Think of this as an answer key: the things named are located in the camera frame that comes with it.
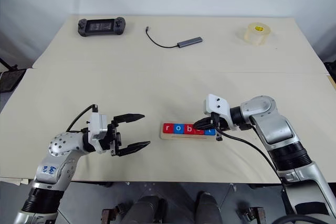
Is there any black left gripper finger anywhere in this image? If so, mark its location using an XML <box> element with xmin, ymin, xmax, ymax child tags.
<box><xmin>113</xmin><ymin>113</ymin><xmax>146</xmax><ymax>125</ymax></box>
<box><xmin>116</xmin><ymin>140</ymin><xmax>152</xmax><ymax>157</ymax></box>

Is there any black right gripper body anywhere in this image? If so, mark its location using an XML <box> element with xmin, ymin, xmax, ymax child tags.
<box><xmin>209</xmin><ymin>113</ymin><xmax>234</xmax><ymax>142</ymax></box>

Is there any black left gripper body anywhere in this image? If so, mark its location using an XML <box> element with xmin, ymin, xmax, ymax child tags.
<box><xmin>98</xmin><ymin>120</ymin><xmax>123</xmax><ymax>157</ymax></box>

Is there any wooden letter tile rack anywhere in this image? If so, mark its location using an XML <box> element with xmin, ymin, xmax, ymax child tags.
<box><xmin>159</xmin><ymin>122</ymin><xmax>220</xmax><ymax>142</ymax></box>

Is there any dark rounded shape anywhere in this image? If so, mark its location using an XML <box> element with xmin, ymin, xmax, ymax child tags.
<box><xmin>122</xmin><ymin>194</ymin><xmax>166</xmax><ymax>224</ymax></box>

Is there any black handheld game controller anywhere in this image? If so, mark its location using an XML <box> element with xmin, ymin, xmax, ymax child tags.
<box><xmin>76</xmin><ymin>17</ymin><xmax>127</xmax><ymax>37</ymax></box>

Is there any clear tape roll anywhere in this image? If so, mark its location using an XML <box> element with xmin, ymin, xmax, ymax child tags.
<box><xmin>236</xmin><ymin>22</ymin><xmax>272</xmax><ymax>47</ymax></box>

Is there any black mesh stand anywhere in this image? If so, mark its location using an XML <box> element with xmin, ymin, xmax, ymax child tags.
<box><xmin>0</xmin><ymin>57</ymin><xmax>27</xmax><ymax>94</ymax></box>

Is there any black object at table side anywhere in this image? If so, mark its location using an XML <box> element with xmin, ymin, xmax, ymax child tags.
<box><xmin>323</xmin><ymin>61</ymin><xmax>336</xmax><ymax>78</ymax></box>

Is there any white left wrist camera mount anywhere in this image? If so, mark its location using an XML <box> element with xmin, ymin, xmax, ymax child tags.
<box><xmin>86</xmin><ymin>112</ymin><xmax>109</xmax><ymax>154</ymax></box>

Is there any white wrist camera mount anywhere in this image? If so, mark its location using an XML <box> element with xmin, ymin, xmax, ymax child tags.
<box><xmin>203</xmin><ymin>93</ymin><xmax>234</xmax><ymax>131</ymax></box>
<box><xmin>86</xmin><ymin>112</ymin><xmax>109</xmax><ymax>154</ymax></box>

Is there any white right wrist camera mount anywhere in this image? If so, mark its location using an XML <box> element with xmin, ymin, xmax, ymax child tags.
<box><xmin>203</xmin><ymin>93</ymin><xmax>234</xmax><ymax>131</ymax></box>

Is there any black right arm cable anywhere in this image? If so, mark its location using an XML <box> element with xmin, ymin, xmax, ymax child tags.
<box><xmin>218</xmin><ymin>129</ymin><xmax>288</xmax><ymax>186</ymax></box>

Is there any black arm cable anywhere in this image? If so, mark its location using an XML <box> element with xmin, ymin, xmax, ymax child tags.
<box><xmin>65</xmin><ymin>104</ymin><xmax>100</xmax><ymax>133</ymax></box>
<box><xmin>218</xmin><ymin>129</ymin><xmax>288</xmax><ymax>186</ymax></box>

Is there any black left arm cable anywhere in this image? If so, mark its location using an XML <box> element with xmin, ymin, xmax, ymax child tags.
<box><xmin>65</xmin><ymin>104</ymin><xmax>100</xmax><ymax>133</ymax></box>

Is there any black table caster bracket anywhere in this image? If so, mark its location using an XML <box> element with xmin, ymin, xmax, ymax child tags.
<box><xmin>237</xmin><ymin>203</ymin><xmax>265</xmax><ymax>224</ymax></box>
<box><xmin>100</xmin><ymin>202</ymin><xmax>120</xmax><ymax>224</ymax></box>

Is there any grey usb hub with cable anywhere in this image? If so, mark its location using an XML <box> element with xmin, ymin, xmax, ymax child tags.
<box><xmin>145</xmin><ymin>25</ymin><xmax>204</xmax><ymax>50</ymax></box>

